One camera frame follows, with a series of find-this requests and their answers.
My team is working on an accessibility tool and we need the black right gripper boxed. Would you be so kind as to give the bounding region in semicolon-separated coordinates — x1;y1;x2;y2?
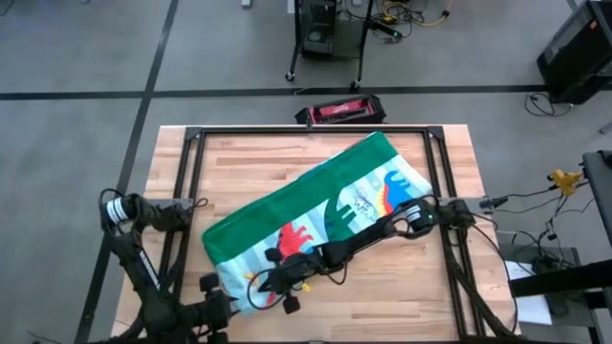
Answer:
258;247;329;315

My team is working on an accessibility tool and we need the dark grey workbench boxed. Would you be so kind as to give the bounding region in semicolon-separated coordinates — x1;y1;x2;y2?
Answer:
580;150;612;226

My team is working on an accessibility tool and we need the black crossbar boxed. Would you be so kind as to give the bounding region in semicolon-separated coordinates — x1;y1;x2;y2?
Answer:
507;257;612;298

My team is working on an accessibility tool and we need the black metal table frame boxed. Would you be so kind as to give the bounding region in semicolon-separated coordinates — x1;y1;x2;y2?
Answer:
107;124;525;344

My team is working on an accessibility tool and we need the black power adapter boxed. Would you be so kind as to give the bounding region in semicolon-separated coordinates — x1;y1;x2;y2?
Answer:
531;254;559;274

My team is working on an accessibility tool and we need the dinosaur print towel green border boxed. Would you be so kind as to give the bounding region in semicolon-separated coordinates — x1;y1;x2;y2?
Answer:
201;131;434;317

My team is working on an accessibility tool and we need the white paper sheet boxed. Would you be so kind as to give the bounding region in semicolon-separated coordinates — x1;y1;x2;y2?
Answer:
504;260;554;326

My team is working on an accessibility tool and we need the yellow cable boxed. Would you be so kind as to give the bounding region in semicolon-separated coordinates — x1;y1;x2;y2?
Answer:
382;0;453;28

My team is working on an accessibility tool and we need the black equipment case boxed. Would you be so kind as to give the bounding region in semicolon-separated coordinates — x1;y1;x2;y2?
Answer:
535;0;612;105

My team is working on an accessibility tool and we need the red and black tool case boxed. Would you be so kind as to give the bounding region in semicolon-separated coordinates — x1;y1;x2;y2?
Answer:
294;94;387;126

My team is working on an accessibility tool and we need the black floor cable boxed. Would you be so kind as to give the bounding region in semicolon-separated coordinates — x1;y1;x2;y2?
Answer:
524;92;573;118

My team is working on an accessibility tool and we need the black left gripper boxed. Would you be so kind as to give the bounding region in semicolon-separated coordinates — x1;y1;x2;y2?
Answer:
190;272;239;344

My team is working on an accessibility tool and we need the black computer tower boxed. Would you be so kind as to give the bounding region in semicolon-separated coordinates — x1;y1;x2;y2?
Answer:
300;0;339;58

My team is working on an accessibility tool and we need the black cable plug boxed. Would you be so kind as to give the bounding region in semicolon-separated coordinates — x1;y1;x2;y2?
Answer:
478;195;510;210

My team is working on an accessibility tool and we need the black wheeled cart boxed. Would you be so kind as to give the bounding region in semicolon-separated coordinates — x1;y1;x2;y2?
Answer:
285;0;375;92

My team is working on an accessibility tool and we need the grey side table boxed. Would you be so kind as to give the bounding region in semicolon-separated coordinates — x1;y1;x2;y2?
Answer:
495;230;597;331

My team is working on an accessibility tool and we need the black power strip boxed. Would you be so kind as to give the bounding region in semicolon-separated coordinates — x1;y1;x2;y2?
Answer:
367;19;403;40

